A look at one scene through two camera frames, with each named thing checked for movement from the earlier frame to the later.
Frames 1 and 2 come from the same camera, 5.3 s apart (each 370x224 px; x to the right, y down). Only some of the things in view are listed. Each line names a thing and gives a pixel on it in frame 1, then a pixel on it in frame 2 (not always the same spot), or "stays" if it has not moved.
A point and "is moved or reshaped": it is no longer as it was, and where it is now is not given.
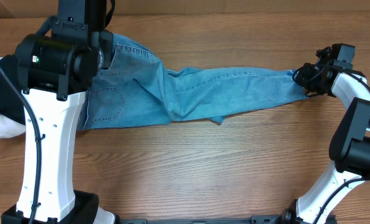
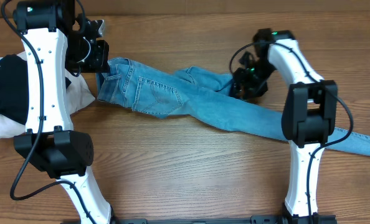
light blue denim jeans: [139, 91] is moved or reshaped
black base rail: [252, 219] stays
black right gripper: [300, 77] → [238, 82]
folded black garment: [0, 95] stays
